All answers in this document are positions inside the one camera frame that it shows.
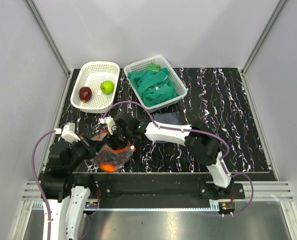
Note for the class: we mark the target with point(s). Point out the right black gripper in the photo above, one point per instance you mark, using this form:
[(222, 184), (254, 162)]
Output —
[(111, 141)]

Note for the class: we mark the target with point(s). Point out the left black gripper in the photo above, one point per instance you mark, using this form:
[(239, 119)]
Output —
[(92, 147)]

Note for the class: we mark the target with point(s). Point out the clear zip top bag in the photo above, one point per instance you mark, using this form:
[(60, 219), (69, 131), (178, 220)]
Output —
[(115, 152)]

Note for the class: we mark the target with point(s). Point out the green fake apple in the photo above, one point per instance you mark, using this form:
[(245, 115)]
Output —
[(107, 87)]

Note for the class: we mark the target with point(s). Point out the dark red fake apple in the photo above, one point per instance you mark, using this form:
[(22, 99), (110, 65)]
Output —
[(85, 94)]

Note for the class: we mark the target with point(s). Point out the purple fake grapes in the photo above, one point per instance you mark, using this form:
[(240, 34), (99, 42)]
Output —
[(111, 158)]

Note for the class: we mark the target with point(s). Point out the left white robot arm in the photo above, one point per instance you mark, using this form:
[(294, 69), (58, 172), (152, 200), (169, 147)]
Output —
[(64, 193)]

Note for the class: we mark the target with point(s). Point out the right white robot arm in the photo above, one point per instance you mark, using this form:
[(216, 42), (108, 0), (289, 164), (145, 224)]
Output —
[(205, 147)]

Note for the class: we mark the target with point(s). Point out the orange fake fruit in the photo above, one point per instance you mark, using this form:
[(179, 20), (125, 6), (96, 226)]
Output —
[(109, 168)]

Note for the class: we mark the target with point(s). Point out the grey folded towel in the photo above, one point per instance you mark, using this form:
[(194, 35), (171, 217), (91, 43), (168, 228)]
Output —
[(169, 119)]

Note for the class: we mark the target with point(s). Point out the green cloth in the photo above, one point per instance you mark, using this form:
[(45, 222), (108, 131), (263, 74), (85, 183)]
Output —
[(153, 84)]

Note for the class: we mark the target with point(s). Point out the white rectangular plastic basket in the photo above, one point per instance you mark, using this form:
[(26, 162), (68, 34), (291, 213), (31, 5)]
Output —
[(180, 88)]

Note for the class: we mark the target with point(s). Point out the left connector box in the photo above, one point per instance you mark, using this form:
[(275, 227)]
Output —
[(93, 204)]

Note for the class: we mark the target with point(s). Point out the connector box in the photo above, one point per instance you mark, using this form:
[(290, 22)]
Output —
[(226, 207), (93, 204)]

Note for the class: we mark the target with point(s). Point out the white oval perforated basket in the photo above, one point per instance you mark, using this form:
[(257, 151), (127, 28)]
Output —
[(92, 75)]

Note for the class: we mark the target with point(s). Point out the right connector box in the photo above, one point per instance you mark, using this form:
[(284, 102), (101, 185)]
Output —
[(226, 207)]

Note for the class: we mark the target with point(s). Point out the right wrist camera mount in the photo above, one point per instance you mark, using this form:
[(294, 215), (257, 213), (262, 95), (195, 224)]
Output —
[(110, 124)]

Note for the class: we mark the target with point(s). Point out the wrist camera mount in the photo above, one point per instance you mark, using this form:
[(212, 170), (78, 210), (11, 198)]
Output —
[(68, 133), (110, 124)]

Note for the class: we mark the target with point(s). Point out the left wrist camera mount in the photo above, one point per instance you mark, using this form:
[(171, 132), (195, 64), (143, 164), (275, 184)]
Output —
[(68, 133)]

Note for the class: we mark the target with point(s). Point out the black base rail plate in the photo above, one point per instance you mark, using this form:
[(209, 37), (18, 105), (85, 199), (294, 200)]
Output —
[(156, 191)]

